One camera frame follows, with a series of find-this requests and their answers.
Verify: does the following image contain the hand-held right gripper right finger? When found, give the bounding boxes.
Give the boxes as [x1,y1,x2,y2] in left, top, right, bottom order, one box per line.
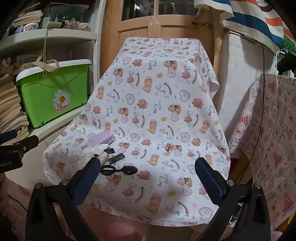
[195,157,271,241]

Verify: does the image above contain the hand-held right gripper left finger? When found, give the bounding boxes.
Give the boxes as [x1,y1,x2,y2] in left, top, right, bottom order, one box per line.
[25,157,102,241]

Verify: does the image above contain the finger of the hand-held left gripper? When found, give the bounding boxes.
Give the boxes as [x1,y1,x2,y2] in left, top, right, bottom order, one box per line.
[9,135,39,154]
[0,130,18,144]

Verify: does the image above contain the tall stack of papers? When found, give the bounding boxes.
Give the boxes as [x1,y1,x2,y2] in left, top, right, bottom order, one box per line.
[0,73,30,141]

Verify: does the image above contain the white crumpled tissue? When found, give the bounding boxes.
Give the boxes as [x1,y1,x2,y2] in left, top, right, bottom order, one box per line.
[82,143,110,163]

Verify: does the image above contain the orange black pen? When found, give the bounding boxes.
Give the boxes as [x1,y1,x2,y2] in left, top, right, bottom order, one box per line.
[107,153,126,164]

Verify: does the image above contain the pink sticky note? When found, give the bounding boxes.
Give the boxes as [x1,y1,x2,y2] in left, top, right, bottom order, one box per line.
[90,132,115,147]

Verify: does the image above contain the green storage box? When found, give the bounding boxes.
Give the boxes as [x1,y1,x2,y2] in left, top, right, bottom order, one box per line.
[16,59,92,128]

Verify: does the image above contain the pink plastic basket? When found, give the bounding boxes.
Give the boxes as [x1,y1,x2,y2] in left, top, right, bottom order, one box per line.
[102,212,152,241]

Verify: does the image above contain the pink patterned cloth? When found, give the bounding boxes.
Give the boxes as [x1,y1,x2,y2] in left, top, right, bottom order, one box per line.
[228,73,296,232]

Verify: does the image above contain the bear print tablecloth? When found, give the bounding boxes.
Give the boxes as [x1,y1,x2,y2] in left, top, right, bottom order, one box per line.
[43,37,232,226]

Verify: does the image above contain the white appliance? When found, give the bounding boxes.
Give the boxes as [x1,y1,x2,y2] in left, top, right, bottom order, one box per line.
[217,31,284,139]

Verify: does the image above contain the white jar red label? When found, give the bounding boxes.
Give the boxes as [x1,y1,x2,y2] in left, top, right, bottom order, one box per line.
[23,23,39,32]

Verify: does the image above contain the white shelf unit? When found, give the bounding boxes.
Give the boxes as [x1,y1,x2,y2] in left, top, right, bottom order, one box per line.
[0,0,107,144]

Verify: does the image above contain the small stack of papers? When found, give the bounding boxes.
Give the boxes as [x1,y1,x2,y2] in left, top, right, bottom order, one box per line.
[11,9,44,29]

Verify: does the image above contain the crumpled brown paper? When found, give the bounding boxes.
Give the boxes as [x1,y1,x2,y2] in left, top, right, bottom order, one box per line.
[61,18,92,32]

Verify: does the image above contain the metal door latch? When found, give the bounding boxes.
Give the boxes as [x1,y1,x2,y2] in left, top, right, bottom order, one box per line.
[189,20,212,29]

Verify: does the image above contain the wooden door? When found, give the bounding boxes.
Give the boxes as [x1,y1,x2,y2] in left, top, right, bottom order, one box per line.
[99,0,223,79]

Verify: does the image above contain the striped blue orange cloth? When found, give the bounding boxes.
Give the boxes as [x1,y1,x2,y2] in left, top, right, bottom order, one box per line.
[194,0,296,56]

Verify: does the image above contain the black loop-handled spoon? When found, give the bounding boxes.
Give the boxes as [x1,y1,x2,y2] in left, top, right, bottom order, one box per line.
[100,164,139,178]

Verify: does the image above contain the brown paper bag handles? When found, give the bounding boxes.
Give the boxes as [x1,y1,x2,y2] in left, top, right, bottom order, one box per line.
[18,53,60,71]

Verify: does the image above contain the hanging beige string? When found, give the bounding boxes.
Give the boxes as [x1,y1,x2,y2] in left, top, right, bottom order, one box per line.
[43,28,48,77]

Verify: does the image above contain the black cable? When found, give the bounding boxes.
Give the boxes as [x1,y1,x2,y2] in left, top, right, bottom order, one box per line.
[238,43,266,186]

